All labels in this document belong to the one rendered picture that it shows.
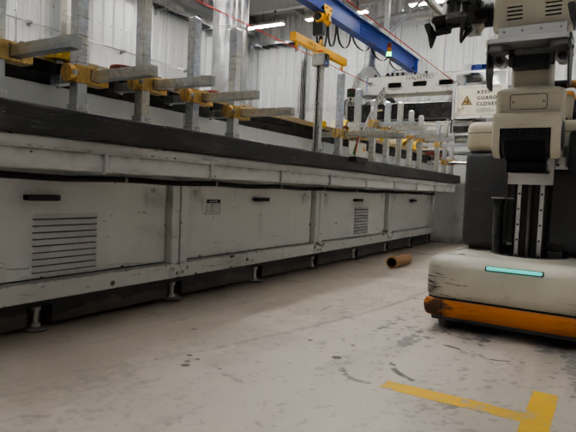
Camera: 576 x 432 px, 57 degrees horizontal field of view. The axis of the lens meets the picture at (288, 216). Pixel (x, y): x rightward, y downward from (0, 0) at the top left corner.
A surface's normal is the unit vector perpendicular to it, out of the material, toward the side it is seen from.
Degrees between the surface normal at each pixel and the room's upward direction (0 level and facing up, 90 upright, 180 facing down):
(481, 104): 90
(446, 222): 90
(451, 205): 90
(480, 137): 90
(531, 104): 98
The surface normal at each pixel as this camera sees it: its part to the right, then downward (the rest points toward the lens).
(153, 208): 0.85, 0.07
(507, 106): -0.53, 0.16
